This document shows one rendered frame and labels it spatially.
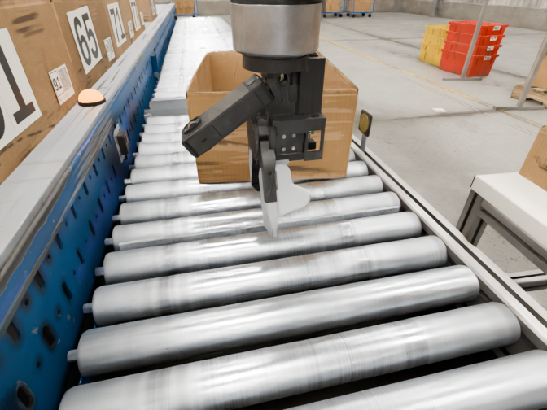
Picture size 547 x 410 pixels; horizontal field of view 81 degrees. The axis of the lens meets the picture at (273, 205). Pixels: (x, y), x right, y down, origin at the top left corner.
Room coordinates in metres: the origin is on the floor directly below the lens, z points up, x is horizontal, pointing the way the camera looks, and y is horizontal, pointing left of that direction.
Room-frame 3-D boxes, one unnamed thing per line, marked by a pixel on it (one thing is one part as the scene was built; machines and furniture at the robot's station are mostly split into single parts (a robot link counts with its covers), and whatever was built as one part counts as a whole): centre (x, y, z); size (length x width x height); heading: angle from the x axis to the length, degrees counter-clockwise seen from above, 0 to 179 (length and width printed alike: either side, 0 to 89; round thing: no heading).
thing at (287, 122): (0.38, -0.01, 0.94); 0.09 x 0.08 x 0.12; 102
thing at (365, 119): (0.70, -0.20, 0.78); 0.05 x 0.01 x 0.11; 12
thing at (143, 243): (0.41, 0.01, 0.70); 0.46 x 0.01 x 0.09; 102
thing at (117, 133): (0.59, 0.29, 0.81); 0.05 x 0.02 x 0.07; 12
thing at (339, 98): (0.74, 0.01, 0.83); 0.39 x 0.29 x 0.17; 4
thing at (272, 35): (0.38, 0.00, 1.03); 0.10 x 0.09 x 0.05; 12
